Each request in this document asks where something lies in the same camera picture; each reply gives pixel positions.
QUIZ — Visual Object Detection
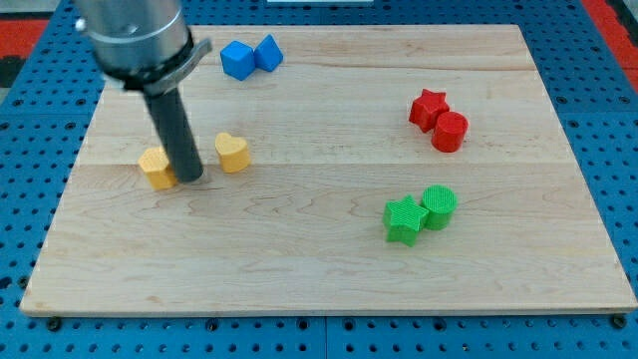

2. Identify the yellow hexagon block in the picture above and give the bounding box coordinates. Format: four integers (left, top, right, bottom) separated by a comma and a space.
138, 147, 177, 190

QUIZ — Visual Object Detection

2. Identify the red star block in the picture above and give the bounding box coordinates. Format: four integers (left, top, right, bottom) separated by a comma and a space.
409, 89, 450, 133

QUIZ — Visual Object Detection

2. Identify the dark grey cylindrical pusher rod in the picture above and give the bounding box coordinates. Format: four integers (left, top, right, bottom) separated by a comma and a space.
144, 88, 203, 182

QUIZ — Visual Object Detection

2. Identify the light wooden board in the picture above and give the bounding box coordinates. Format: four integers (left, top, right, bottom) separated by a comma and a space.
21, 25, 637, 317

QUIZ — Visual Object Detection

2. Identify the yellow heart block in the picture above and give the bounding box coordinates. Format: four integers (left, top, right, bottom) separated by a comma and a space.
214, 133, 251, 174

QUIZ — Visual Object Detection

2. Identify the blue slanted block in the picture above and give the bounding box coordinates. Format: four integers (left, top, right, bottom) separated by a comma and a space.
254, 34, 283, 72

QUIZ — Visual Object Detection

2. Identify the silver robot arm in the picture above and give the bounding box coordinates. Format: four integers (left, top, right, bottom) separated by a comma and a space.
75, 0, 212, 183

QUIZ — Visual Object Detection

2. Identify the blue cube block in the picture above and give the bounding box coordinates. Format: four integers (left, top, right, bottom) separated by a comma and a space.
220, 41, 255, 81

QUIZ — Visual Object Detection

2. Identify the red cylinder block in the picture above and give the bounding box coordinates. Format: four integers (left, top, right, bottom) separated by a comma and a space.
432, 112, 469, 153

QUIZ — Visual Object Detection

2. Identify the green star block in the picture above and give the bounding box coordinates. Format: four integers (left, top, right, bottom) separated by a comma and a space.
383, 194, 430, 247

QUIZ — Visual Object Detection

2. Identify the green cylinder block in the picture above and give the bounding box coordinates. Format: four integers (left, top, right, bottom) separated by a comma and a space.
422, 184, 458, 230

